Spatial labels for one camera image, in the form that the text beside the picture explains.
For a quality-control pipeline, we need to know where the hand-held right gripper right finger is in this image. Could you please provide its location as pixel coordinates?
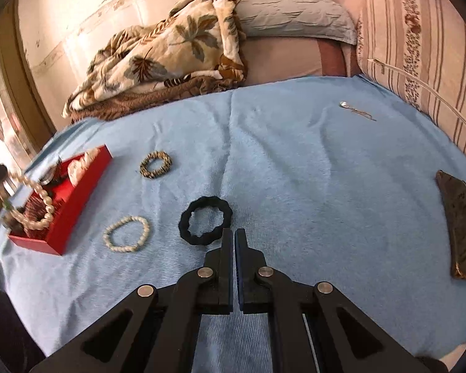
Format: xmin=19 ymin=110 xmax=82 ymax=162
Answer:
xmin=234 ymin=228 xmax=449 ymax=373

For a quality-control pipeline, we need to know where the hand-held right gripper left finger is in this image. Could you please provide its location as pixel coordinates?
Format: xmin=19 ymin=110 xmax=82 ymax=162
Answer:
xmin=29 ymin=228 xmax=234 ymax=373

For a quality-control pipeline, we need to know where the red checked scrunchie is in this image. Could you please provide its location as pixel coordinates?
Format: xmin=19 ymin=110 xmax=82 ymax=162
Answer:
xmin=23 ymin=196 xmax=49 ymax=237

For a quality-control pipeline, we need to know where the black hair tie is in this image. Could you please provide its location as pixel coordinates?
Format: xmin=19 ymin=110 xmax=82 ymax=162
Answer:
xmin=178 ymin=196 xmax=234 ymax=246

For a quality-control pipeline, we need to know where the large pearl bracelet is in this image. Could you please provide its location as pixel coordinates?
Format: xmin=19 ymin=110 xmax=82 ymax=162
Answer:
xmin=0 ymin=171 xmax=57 ymax=231

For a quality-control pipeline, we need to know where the grey striped organza scrunchie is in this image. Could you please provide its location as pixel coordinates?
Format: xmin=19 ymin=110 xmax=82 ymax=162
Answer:
xmin=39 ymin=159 xmax=68 ymax=185

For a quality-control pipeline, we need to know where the white scrunchie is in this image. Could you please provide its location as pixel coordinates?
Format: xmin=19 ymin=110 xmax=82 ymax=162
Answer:
xmin=67 ymin=148 xmax=102 ymax=184

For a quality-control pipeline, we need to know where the red tray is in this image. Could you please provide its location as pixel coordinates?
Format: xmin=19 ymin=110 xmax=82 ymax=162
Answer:
xmin=8 ymin=144 xmax=113 ymax=256

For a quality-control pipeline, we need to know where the blue blanket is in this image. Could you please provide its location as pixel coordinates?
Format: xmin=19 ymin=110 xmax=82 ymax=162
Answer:
xmin=0 ymin=74 xmax=466 ymax=373

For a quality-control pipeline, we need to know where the silver hair pin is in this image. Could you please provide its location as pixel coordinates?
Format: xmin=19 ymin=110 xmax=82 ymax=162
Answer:
xmin=339 ymin=101 xmax=377 ymax=122

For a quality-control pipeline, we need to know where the floral leaf blanket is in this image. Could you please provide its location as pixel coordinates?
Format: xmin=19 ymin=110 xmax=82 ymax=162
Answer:
xmin=62 ymin=0 xmax=252 ymax=123

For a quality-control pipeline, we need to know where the dark flat case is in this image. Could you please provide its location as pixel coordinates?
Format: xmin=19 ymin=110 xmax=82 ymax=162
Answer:
xmin=435 ymin=170 xmax=466 ymax=282

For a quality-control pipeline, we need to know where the grey pillow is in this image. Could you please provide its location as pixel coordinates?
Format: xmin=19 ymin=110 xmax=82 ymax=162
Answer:
xmin=237 ymin=0 xmax=359 ymax=45

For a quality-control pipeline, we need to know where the striped floral pillow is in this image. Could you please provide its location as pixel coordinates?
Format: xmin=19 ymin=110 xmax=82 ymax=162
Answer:
xmin=338 ymin=0 xmax=466 ymax=172

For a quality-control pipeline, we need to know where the wooden door frame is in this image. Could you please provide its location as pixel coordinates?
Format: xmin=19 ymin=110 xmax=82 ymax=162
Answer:
xmin=0 ymin=8 xmax=59 ymax=140

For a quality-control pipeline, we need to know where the small pearl bracelet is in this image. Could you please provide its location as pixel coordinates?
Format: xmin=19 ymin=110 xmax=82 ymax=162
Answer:
xmin=103 ymin=215 xmax=152 ymax=253

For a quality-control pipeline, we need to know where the leopard print hair tie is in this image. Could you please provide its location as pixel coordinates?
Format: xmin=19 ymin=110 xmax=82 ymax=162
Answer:
xmin=140 ymin=151 xmax=172 ymax=179

